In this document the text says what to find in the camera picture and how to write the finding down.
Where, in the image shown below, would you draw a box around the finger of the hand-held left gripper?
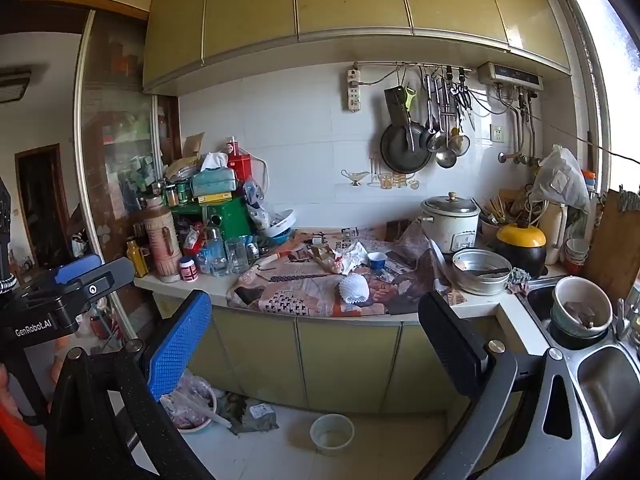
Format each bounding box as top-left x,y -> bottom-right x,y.
20,254 -> 103,301
60,257 -> 137,317

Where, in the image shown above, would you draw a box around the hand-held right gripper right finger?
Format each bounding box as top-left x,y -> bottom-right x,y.
417,291 -> 601,480

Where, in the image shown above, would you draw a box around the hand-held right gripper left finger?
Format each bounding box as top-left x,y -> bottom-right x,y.
45,290 -> 213,480

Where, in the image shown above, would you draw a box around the white foam fruit net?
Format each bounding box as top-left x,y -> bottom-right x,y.
338,274 -> 371,306

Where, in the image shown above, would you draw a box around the white paper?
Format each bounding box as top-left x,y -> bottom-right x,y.
307,240 -> 371,276

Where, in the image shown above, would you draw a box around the person's left forearm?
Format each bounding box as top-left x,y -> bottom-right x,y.
0,360 -> 48,480

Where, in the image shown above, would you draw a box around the yellow bottle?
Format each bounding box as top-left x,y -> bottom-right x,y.
125,238 -> 150,279

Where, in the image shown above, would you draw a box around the pink basin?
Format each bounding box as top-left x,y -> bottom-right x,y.
160,372 -> 219,434

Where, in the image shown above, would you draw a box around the dark wooden door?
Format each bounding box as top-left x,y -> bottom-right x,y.
14,143 -> 71,271

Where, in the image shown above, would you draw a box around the brown patterned thermos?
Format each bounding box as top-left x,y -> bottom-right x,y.
142,205 -> 184,283

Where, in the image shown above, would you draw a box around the round metal basin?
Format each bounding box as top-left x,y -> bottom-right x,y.
452,248 -> 513,296

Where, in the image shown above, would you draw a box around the grey scouring cloth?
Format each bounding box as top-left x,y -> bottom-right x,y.
506,267 -> 531,295

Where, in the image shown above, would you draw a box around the yellow lower cabinets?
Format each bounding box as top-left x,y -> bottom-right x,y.
152,292 -> 501,416

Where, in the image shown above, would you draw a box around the grey crumpled bag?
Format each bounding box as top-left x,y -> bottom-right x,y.
220,392 -> 280,436

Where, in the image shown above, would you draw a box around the clear plastic water bottle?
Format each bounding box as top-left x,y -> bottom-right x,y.
202,227 -> 231,278

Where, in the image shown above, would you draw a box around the clear glass cup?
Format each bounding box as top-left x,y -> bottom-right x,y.
225,236 -> 251,275

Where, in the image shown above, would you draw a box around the yellow and black pot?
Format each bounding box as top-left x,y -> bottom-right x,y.
495,221 -> 549,279

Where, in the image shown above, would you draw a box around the white and green bowl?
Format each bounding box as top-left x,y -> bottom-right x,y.
550,276 -> 614,339

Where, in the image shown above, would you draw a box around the white rice cooker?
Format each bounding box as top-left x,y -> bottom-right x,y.
419,191 -> 482,255

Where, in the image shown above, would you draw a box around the green box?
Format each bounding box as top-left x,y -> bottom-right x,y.
172,195 -> 254,242

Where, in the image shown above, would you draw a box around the newspaper print tablecloth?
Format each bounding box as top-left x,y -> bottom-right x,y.
226,222 -> 468,319

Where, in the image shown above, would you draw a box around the glass door cabinet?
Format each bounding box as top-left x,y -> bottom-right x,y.
74,10 -> 182,273

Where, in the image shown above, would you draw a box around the chopsticks holder with utensils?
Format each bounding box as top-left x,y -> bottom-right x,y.
472,194 -> 512,248

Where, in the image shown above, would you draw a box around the teal tissue box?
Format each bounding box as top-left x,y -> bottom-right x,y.
191,167 -> 238,198

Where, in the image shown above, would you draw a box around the stainless steel sink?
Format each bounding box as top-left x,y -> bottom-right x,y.
520,275 -> 640,441

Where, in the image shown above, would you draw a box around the brown cardboard pieces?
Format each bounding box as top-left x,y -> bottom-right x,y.
165,132 -> 206,179

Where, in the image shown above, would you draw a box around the white plastic jug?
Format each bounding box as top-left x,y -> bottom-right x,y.
537,200 -> 569,266

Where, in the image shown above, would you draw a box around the stack of small bowls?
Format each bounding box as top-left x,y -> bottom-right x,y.
565,238 -> 591,276

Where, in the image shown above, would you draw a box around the white plastic basket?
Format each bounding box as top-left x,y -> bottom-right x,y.
263,208 -> 297,239

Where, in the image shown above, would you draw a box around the clear and blue plastic bag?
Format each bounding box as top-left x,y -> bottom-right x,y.
243,177 -> 271,231

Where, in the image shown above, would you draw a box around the red box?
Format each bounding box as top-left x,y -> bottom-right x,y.
226,136 -> 251,184

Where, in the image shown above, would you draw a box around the wooden cutting board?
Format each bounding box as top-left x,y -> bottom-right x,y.
582,187 -> 640,306

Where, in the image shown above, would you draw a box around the ceiling lamp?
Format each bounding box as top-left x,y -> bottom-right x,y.
0,67 -> 32,106

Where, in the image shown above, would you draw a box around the white plastic bag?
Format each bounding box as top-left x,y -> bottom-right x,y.
529,144 -> 592,217

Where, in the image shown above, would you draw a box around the black wok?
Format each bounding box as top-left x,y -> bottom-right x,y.
380,122 -> 433,175

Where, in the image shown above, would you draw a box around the metal skimmer ladle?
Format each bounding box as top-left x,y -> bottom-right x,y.
447,127 -> 471,157

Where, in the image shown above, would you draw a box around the metal faucet pipes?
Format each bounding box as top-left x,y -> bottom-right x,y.
498,87 -> 544,167

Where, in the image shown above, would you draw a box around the kitchen scissors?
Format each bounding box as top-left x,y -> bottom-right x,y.
452,79 -> 477,131

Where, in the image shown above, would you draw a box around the white power strip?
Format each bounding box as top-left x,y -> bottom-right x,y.
346,67 -> 363,112

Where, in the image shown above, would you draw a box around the white water heater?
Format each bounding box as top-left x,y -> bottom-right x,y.
476,61 -> 545,92

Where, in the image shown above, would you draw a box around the window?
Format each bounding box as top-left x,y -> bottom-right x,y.
560,0 -> 640,201

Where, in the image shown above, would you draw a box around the white handled knife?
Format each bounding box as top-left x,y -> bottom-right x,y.
249,253 -> 289,274

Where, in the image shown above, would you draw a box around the metal utensil rail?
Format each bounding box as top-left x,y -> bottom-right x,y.
352,61 -> 473,74

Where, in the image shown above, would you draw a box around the yellow upper wall cabinets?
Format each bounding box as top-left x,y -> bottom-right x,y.
142,0 -> 573,96

